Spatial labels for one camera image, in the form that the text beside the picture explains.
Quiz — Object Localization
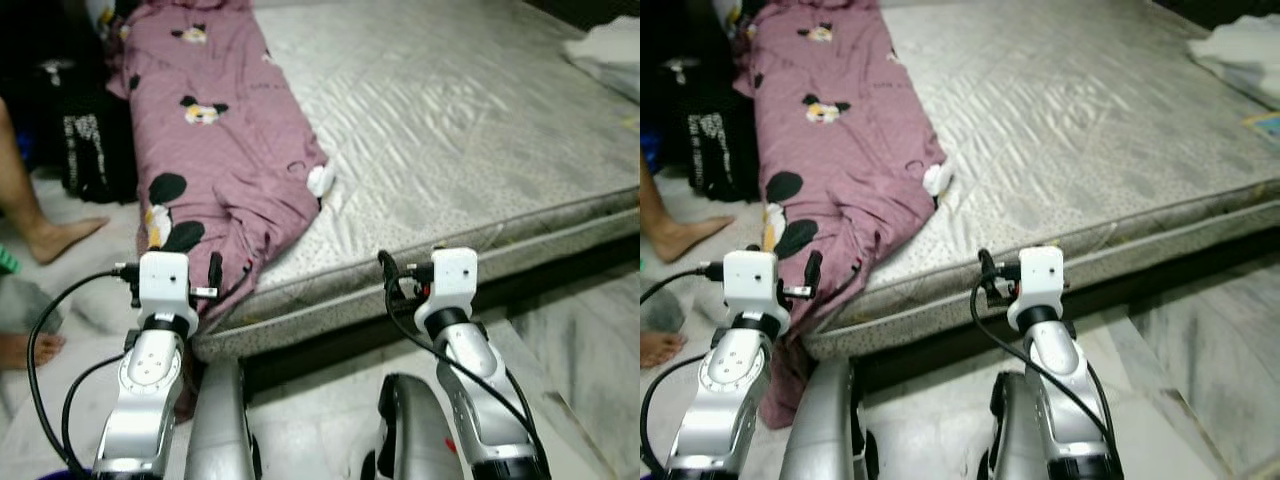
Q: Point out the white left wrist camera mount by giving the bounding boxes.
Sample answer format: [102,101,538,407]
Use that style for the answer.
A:
[136,250,199,333]
[721,249,783,331]

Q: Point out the grey robot right leg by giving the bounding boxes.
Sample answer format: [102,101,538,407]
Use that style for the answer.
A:
[360,372,467,480]
[983,371,1053,480]

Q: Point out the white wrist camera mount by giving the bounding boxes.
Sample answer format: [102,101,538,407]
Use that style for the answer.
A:
[136,250,199,333]
[1005,245,1067,333]
[413,247,480,339]
[721,249,783,331]

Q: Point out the long black left arm cable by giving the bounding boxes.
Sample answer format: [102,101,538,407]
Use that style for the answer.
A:
[26,262,141,479]
[640,262,724,303]

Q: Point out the yellow blue book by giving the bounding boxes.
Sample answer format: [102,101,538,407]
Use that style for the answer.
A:
[1242,111,1280,148]

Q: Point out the white pillow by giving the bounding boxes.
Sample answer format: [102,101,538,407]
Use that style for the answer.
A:
[1186,12,1280,113]
[561,14,640,103]

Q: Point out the white sock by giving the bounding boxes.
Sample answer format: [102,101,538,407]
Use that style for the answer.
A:
[921,159,955,199]
[305,161,338,200]

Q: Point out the black bag white lettering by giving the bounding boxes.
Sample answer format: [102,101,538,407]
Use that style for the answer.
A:
[664,55,763,203]
[36,55,141,207]

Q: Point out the white quilted mattress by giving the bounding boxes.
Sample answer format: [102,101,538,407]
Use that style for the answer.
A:
[800,0,1280,363]
[190,0,640,364]

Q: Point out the purple cartoon print blanket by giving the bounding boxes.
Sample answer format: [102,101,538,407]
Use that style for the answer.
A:
[104,0,338,423]
[732,0,954,431]

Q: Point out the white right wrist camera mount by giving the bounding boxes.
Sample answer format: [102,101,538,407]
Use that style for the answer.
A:
[1005,245,1067,333]
[413,247,480,339]

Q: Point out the blue bag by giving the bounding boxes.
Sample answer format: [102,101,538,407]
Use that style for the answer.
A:
[640,120,664,179]
[10,122,37,169]

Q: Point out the short black left arm cable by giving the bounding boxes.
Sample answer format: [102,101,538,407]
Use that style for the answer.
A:
[640,352,706,479]
[60,350,129,476]

